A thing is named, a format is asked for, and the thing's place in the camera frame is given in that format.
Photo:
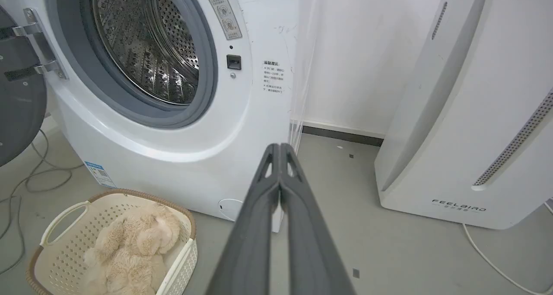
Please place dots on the dark washing machine door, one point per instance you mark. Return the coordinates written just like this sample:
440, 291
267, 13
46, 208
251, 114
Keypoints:
17, 92

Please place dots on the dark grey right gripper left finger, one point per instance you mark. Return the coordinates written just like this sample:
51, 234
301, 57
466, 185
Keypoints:
248, 243

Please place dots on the beige plush toy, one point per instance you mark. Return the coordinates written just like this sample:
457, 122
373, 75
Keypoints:
129, 252

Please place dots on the white tall air purifier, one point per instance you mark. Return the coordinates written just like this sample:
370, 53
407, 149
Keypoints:
466, 113

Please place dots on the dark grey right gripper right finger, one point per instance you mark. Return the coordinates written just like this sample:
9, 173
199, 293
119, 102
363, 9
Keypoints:
313, 243

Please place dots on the white front-load washing machine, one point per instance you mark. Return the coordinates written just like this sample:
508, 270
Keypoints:
181, 126

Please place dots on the cream perforated laundry basket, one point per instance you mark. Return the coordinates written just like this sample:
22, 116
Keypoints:
56, 256

